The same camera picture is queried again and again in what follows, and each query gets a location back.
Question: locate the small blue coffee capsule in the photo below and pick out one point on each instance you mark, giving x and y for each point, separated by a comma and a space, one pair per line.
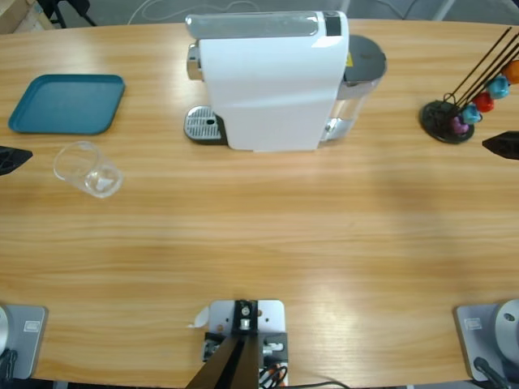
470, 114

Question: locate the arm grey base plate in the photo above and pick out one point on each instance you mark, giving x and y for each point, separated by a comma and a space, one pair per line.
470, 336
30, 336

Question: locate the red coffee capsule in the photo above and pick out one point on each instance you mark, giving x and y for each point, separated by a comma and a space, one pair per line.
483, 102

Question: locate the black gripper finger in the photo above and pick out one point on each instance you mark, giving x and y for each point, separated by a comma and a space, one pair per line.
504, 145
12, 160

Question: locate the white capsule coffee machine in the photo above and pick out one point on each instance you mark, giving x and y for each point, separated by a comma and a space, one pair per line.
263, 81

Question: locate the teal plastic tray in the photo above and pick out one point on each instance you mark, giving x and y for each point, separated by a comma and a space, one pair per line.
65, 103

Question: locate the purple coffee capsule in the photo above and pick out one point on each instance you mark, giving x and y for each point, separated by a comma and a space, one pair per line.
459, 125

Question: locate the orange coffee capsule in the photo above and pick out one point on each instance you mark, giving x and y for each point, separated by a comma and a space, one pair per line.
513, 72

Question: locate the black chair frame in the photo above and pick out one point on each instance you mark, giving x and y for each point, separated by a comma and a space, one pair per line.
61, 5

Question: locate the white tape tab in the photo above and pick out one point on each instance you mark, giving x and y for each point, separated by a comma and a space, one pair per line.
200, 318

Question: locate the clear water tank black lid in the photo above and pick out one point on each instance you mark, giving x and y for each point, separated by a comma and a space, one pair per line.
365, 56

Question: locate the black capsule holder with rods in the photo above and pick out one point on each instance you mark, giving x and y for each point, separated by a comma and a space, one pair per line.
436, 117

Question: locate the white mount block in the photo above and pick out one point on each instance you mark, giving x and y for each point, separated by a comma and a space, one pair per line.
271, 316

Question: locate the large blue coffee capsule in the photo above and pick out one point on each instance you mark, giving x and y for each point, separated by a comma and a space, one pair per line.
498, 87

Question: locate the dark camera post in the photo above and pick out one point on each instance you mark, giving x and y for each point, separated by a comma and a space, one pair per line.
239, 364

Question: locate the clear glass cup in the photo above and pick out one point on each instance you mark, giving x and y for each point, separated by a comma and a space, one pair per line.
101, 184

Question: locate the brown cardboard box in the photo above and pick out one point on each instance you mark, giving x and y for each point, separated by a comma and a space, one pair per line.
16, 16

